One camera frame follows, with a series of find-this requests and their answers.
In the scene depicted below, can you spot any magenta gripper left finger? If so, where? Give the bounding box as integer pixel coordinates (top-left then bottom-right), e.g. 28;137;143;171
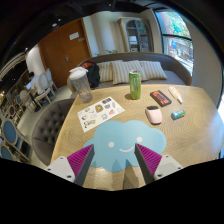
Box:
46;144;95;186

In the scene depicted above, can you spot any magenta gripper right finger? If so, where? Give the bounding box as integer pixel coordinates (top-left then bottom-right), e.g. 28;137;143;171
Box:
135;144;183;184

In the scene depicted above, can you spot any blue cloud-shaped mouse pad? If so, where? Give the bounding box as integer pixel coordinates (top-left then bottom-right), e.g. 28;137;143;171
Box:
85;120;167;172

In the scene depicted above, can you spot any grey tufted armchair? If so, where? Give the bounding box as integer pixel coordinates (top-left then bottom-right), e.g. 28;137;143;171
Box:
32;99;73;165

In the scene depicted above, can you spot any small teal wrapped packet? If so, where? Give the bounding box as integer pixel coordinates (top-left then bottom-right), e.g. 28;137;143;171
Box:
171;110;186;120

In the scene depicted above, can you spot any blue-backed chair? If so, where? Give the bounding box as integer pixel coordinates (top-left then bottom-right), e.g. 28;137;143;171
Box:
1;119;31;162

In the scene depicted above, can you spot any white sticker sheet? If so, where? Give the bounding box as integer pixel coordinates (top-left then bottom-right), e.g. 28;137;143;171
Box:
77;97;125;132

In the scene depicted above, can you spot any black and red box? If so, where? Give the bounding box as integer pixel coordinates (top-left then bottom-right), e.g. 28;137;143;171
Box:
150;90;172;107

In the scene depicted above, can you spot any white cream tube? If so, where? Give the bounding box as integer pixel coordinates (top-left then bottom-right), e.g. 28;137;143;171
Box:
168;86;183;104

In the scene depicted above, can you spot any white dining chair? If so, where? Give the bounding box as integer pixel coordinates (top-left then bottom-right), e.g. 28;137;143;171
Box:
35;73;55;105

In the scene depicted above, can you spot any clear plastic shaker bottle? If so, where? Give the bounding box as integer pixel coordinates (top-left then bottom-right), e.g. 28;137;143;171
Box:
69;67;92;103

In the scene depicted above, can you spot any green drink can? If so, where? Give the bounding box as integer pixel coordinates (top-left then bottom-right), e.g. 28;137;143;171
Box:
129;70;141;100

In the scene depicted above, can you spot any black backpack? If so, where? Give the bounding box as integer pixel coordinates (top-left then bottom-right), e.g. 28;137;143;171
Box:
82;61;100;89

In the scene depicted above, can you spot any striped cushion right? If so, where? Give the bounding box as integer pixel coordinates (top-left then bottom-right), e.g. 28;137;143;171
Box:
140;61;167;80

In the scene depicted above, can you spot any striped cushion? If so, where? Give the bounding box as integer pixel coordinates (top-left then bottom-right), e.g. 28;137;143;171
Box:
98;60;121;84
111;60;147;85
140;61;167;80

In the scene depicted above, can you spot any grey curved sofa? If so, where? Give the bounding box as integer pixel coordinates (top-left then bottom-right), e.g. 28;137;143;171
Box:
79;52;192;88

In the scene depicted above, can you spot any striped cushion middle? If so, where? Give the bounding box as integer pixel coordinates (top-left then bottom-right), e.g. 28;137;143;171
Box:
111;60;147;85

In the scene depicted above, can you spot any striped cushion left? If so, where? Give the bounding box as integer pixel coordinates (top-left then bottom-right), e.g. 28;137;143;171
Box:
98;60;121;84

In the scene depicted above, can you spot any brown wooden door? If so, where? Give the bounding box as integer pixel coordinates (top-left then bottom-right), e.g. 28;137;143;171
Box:
38;19;91;88

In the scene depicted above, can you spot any glass-door display cabinet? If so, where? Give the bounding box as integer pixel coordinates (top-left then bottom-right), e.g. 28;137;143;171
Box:
118;17;152;52

